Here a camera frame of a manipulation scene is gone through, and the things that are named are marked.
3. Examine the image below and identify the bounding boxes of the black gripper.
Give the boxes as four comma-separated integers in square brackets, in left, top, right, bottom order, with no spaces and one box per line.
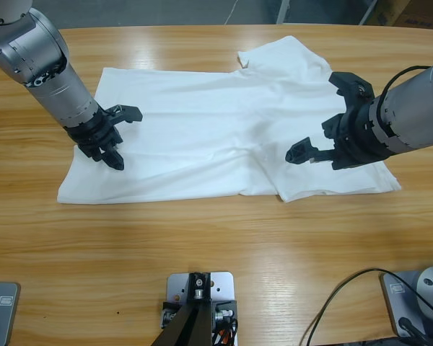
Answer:
[66,107,126,171]
[284,104,390,171]

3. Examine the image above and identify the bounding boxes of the white T-shirt with UNITREE print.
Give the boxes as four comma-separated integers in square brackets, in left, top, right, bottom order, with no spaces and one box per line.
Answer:
[56,35,403,205]

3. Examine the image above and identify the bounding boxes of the cardboard box with blue print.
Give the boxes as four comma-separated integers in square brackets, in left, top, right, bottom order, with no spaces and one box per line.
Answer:
[366,0,412,27]

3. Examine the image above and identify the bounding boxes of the black and silver clamp fitting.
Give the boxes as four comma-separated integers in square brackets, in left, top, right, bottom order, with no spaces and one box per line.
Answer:
[160,301,181,329]

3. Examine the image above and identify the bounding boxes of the cardboard box with dark lettering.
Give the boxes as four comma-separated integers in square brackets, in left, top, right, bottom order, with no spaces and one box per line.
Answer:
[393,0,433,29]

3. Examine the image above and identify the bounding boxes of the black block with silver connector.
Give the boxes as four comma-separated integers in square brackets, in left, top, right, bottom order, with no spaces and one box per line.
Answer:
[211,299,238,325]

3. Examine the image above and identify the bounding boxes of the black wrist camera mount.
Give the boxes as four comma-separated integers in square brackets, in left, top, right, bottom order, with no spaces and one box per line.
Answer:
[101,104,144,125]
[328,71,375,113]

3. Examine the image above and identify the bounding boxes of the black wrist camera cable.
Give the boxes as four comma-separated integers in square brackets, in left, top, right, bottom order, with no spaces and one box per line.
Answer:
[380,65,432,105]

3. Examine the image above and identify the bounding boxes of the long black cable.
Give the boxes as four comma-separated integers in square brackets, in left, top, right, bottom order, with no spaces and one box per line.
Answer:
[302,267,433,346]

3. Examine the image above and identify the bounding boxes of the white metal frame leg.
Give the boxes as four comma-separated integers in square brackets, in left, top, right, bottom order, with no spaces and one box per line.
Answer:
[359,0,380,25]
[276,0,294,25]

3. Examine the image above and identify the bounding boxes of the white camera mounting plate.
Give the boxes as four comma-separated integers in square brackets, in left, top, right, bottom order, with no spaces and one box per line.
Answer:
[161,272,239,346]

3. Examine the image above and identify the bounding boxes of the black bracket with silver bolt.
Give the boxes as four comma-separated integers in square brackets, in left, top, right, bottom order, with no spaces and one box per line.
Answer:
[187,272,213,306]

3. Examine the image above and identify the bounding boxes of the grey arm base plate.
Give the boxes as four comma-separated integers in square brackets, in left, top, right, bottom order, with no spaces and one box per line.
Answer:
[0,282,22,346]
[379,270,433,340]

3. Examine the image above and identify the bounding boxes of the dark camera post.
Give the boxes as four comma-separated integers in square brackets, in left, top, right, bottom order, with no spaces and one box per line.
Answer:
[154,302,214,346]

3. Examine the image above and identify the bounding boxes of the black and orange cable bundle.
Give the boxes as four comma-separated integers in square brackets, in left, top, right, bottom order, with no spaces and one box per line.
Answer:
[211,319,241,346]

